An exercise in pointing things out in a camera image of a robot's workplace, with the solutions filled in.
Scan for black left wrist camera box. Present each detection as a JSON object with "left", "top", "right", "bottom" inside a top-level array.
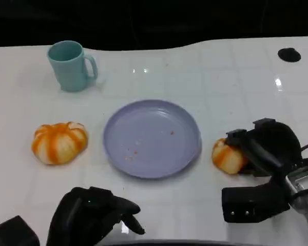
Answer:
[{"left": 0, "top": 215, "right": 41, "bottom": 246}]

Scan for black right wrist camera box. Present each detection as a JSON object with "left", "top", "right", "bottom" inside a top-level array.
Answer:
[{"left": 222, "top": 178, "right": 291, "bottom": 223}]

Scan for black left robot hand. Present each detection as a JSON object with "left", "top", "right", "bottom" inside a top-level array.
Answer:
[{"left": 46, "top": 186, "right": 146, "bottom": 246}]

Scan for orange white toy bread roll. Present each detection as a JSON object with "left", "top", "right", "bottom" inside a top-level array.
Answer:
[
  {"left": 211, "top": 137, "right": 249, "bottom": 175},
  {"left": 31, "top": 121, "right": 89, "bottom": 165}
]

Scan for lilac plate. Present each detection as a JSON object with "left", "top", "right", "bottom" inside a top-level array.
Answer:
[{"left": 103, "top": 99, "right": 203, "bottom": 179}]

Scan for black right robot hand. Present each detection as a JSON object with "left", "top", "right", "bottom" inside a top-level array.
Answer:
[{"left": 225, "top": 117, "right": 303, "bottom": 178}]

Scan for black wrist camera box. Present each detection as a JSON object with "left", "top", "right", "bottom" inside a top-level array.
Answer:
[
  {"left": 222, "top": 178, "right": 291, "bottom": 223},
  {"left": 0, "top": 215, "right": 41, "bottom": 246}
]

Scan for pale green mug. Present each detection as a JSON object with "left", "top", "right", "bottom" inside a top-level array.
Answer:
[{"left": 46, "top": 40, "right": 98, "bottom": 92}]

